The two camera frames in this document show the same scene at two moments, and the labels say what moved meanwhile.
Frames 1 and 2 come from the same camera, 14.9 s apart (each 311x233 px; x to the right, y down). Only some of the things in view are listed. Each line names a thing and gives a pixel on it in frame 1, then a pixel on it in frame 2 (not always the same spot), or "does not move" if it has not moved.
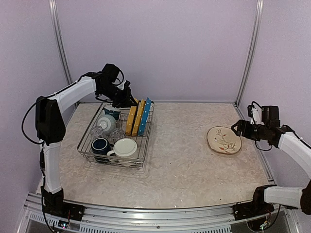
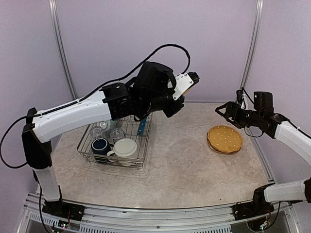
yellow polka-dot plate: (130, 117) → (225, 138)
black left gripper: (126, 102) → (171, 110)
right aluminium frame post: (251, 60) does not move
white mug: (124, 151) does not move
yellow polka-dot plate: (140, 108) → (188, 90)
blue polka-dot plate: (143, 123) does not move
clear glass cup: (96, 132) does not move
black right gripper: (245, 131) → (232, 105)
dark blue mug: (101, 146) does not move
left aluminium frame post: (59, 41) does not move
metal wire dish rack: (118, 134) does not move
